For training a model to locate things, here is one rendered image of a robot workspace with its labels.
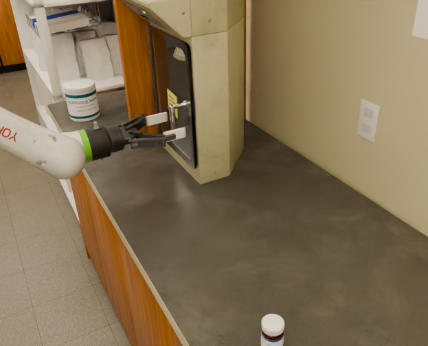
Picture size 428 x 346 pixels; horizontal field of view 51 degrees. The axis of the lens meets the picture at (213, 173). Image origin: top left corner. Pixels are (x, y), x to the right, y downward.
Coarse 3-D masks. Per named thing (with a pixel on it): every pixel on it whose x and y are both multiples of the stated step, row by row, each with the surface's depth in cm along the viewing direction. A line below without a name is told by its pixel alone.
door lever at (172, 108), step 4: (172, 104) 135; (176, 104) 135; (180, 104) 135; (184, 104) 136; (168, 108) 135; (172, 108) 134; (184, 108) 137; (172, 112) 135; (172, 116) 135; (172, 120) 136; (172, 124) 137; (176, 124) 137; (172, 128) 137; (176, 128) 138
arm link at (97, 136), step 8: (88, 128) 126; (96, 128) 126; (104, 128) 126; (88, 136) 124; (96, 136) 124; (104, 136) 125; (96, 144) 124; (104, 144) 125; (96, 152) 125; (104, 152) 126
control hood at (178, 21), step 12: (132, 0) 124; (144, 0) 116; (156, 0) 116; (168, 0) 115; (180, 0) 116; (156, 12) 115; (168, 12) 116; (180, 12) 118; (168, 24) 118; (180, 24) 119
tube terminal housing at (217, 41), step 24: (192, 0) 118; (216, 0) 121; (240, 0) 137; (192, 24) 121; (216, 24) 124; (240, 24) 140; (192, 48) 124; (216, 48) 127; (240, 48) 144; (192, 72) 128; (216, 72) 131; (240, 72) 148; (216, 96) 134; (240, 96) 152; (216, 120) 138; (240, 120) 156; (216, 144) 142; (240, 144) 161; (216, 168) 146
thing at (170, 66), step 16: (160, 32) 139; (160, 48) 142; (176, 48) 131; (160, 64) 146; (176, 64) 134; (160, 80) 150; (176, 80) 138; (160, 96) 154; (176, 96) 141; (192, 96) 131; (160, 112) 159; (192, 112) 134; (160, 128) 164; (192, 128) 136; (176, 144) 153; (192, 144) 139; (192, 160) 143
